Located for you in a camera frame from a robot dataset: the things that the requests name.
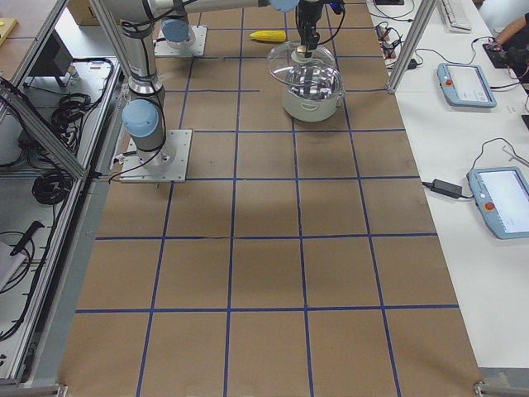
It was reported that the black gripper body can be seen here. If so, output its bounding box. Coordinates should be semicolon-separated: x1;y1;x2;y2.
296;3;322;46

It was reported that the glass pot lid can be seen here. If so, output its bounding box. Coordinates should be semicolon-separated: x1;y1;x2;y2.
267;41;336;86

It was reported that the yellow corn cob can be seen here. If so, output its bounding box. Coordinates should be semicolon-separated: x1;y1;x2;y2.
250;30;287;43

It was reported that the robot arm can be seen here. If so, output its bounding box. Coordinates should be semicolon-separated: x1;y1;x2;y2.
102;1;323;183
160;18;195;47

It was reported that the pale green steel pot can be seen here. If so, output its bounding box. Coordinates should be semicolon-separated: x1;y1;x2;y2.
282;65;344;122

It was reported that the white keyboard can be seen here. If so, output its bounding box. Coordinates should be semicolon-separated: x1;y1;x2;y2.
438;0;472;33

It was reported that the far blue teach pendant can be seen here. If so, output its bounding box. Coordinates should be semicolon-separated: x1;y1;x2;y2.
436;63;497;108

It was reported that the blue teach pendant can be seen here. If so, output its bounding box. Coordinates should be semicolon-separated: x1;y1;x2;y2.
436;63;497;108
467;166;528;240

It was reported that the black power adapter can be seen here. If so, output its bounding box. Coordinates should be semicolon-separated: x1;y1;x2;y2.
431;179;462;199

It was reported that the cardboard box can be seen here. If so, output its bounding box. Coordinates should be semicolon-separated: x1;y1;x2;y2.
67;0;99;26

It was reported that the near blue teach pendant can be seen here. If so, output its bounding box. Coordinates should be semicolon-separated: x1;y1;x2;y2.
467;166;528;240

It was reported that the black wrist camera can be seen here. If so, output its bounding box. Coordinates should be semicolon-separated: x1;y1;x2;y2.
328;0;346;15

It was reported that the aluminium frame post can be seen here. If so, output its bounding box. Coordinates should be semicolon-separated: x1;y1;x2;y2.
387;0;436;93

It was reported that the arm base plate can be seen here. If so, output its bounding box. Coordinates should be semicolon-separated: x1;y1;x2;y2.
155;23;207;58
119;130;193;183

